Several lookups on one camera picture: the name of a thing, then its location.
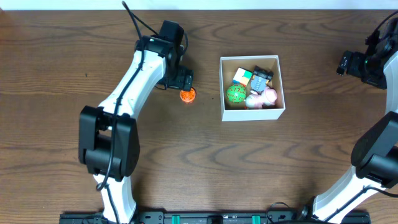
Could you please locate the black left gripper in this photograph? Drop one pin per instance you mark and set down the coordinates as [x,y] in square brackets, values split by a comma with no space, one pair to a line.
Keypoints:
[182,80]

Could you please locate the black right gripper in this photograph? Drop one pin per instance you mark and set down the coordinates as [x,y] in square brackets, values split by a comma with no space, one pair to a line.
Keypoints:
[357,58]

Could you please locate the orange round plastic toy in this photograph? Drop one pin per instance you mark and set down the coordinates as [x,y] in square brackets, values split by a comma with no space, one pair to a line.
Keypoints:
[188,96]

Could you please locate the green ball with red numbers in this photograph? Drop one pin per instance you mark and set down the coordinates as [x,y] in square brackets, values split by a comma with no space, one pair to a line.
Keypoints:
[235,96]

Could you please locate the multicoloured puzzle cube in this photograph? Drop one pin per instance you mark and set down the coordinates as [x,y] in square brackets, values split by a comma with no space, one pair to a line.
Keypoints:
[242,76]

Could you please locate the pink and white duck figure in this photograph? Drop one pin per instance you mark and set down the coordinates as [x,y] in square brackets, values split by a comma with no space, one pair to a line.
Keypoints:
[257,100]

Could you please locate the grey and yellow toy truck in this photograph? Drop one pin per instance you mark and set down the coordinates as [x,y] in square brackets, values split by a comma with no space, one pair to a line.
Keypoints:
[260,79]

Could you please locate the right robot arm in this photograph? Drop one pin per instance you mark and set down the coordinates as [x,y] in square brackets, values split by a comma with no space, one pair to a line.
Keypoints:
[374,157]

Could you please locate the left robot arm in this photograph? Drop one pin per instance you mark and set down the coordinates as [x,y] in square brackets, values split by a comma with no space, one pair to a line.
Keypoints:
[108,137]

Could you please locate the white cardboard box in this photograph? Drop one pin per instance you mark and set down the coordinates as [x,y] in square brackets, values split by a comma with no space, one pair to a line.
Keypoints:
[238,112]

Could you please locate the black mounting rail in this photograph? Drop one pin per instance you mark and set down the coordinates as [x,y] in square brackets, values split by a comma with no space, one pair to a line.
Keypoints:
[273,216]

